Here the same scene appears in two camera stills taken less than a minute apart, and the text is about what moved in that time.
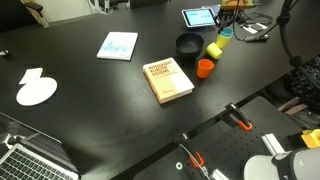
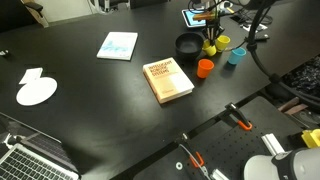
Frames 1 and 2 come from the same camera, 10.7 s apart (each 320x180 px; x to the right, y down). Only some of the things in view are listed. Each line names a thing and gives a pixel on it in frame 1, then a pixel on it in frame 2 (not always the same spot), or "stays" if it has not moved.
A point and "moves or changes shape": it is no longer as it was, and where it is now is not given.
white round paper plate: (36, 91) stays
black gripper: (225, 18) to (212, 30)
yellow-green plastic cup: (213, 51) moves or changes shape
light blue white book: (118, 45) stays
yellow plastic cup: (221, 41) stays
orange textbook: (167, 79) stays
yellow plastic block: (311, 138) stays
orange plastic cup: (204, 68) stays
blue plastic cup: (227, 32) to (236, 55)
